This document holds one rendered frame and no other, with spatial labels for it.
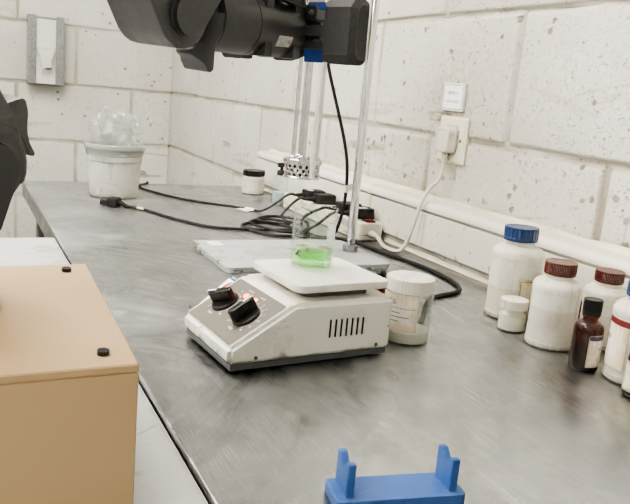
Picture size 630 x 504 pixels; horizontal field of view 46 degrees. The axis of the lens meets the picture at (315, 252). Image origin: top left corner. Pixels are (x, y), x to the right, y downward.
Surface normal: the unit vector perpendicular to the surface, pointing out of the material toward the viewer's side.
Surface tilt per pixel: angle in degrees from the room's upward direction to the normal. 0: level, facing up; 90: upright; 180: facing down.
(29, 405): 90
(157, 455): 0
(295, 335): 90
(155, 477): 0
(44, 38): 90
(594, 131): 90
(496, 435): 0
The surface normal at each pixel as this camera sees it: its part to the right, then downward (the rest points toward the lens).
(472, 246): -0.90, 0.01
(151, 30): -0.55, 0.69
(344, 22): -0.63, 0.13
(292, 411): 0.09, -0.97
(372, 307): 0.50, 0.22
